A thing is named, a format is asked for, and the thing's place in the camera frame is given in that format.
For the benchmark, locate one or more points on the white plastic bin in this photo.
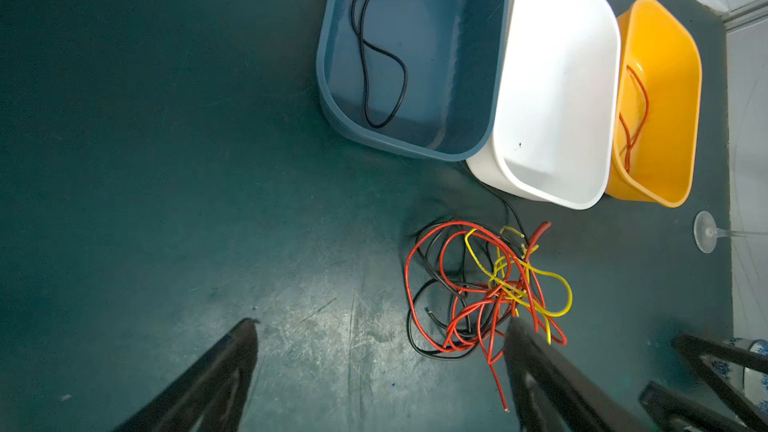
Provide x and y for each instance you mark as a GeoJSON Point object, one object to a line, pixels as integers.
{"type": "Point", "coordinates": [556, 109]}

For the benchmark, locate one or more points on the blue plastic bin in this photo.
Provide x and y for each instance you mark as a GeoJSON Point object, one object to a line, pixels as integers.
{"type": "Point", "coordinates": [417, 78]}

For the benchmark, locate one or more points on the clear wine glass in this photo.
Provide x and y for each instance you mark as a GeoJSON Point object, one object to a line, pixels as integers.
{"type": "Point", "coordinates": [706, 233]}

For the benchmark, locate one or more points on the yellow plastic bin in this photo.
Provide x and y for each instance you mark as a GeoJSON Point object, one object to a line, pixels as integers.
{"type": "Point", "coordinates": [657, 112]}

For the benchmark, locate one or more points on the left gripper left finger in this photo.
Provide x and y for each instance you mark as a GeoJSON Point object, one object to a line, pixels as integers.
{"type": "Point", "coordinates": [211, 394]}

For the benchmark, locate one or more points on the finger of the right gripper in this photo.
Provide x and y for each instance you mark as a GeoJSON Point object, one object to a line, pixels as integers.
{"type": "Point", "coordinates": [736, 370]}
{"type": "Point", "coordinates": [673, 412]}

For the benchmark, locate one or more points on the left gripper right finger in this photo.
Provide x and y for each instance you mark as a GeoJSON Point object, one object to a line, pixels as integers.
{"type": "Point", "coordinates": [551, 394]}

